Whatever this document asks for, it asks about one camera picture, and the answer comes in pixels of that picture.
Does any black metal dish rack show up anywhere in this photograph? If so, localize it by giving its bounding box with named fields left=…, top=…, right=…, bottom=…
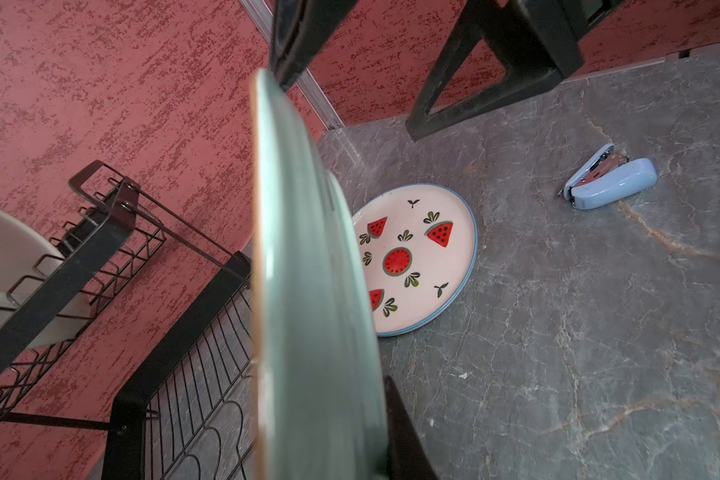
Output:
left=0, top=155, right=253, bottom=479

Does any mint green plate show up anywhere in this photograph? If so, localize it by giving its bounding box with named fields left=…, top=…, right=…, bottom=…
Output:
left=251, top=69, right=389, bottom=479

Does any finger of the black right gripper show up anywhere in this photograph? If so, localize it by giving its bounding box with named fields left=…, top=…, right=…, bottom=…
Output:
left=406, top=1, right=585, bottom=140
left=268, top=0, right=357, bottom=92

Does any white plate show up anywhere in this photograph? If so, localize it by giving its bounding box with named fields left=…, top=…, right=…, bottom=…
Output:
left=352, top=184, right=478, bottom=337

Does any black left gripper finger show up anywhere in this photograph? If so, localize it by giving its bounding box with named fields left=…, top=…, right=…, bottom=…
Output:
left=384, top=376, right=438, bottom=480

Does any cream plate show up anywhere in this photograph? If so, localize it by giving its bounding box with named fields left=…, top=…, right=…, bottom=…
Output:
left=0, top=210, right=63, bottom=329

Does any light blue stapler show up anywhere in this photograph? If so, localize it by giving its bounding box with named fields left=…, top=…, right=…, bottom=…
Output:
left=558, top=143, right=658, bottom=210

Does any aluminium right corner post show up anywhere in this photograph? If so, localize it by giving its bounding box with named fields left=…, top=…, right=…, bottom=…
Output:
left=243, top=1, right=353, bottom=129

